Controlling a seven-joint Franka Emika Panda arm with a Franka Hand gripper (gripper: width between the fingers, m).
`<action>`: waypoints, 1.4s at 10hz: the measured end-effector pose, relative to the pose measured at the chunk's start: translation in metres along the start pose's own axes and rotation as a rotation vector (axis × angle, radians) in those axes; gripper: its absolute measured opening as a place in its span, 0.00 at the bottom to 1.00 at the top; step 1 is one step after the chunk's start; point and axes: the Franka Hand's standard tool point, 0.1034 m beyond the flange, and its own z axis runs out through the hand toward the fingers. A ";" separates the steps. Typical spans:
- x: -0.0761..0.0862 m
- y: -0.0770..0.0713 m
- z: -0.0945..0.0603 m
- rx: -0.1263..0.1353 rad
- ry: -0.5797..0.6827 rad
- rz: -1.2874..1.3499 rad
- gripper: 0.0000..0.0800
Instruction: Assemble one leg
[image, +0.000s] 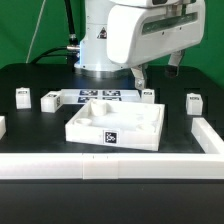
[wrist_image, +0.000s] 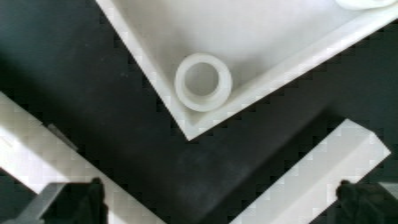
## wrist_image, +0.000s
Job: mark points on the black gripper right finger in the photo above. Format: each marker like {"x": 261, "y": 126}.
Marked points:
{"x": 368, "y": 203}

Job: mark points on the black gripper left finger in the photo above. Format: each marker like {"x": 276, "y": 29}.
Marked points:
{"x": 68, "y": 204}

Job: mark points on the white square tabletop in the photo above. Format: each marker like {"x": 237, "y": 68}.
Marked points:
{"x": 272, "y": 37}

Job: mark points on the white table leg lying left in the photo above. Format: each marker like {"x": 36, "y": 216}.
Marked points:
{"x": 340, "y": 160}

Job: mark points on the white U-shaped obstacle fence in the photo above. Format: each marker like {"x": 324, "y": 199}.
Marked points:
{"x": 41, "y": 162}

